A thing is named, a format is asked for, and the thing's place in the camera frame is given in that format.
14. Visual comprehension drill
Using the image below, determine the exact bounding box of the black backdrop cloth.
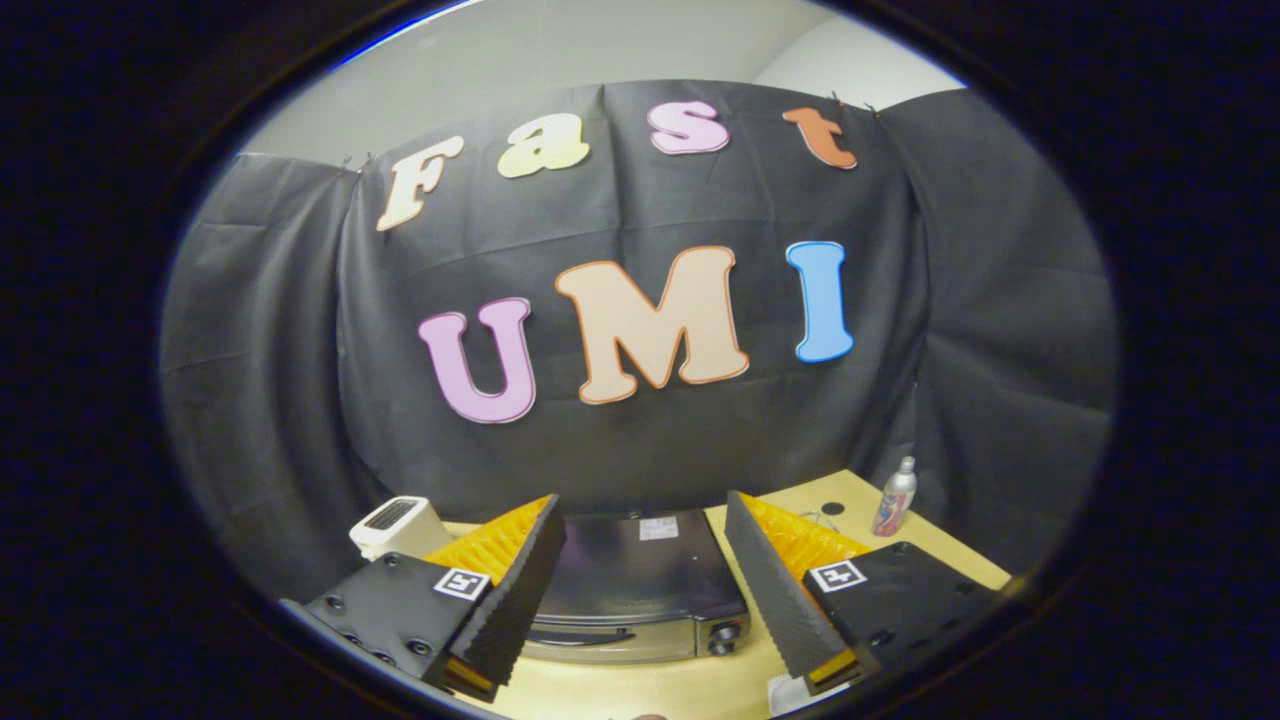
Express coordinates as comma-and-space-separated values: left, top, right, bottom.
160, 78, 1119, 601

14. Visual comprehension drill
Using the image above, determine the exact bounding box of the white box appliance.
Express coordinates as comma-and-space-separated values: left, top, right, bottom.
349, 496, 453, 561

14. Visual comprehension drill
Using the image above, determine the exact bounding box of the silver spray bottle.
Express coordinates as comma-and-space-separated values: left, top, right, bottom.
872, 456, 918, 538

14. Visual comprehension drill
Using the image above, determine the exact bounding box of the white square plate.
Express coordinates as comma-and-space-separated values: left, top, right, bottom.
768, 673, 851, 717

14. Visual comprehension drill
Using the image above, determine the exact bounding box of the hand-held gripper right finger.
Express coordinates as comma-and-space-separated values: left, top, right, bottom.
724, 490, 1006, 697

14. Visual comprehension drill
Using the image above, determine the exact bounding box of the black toaster oven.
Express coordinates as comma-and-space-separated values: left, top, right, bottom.
520, 510, 753, 666

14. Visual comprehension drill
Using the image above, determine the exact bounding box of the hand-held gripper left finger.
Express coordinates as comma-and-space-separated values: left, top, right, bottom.
280, 493, 567, 703

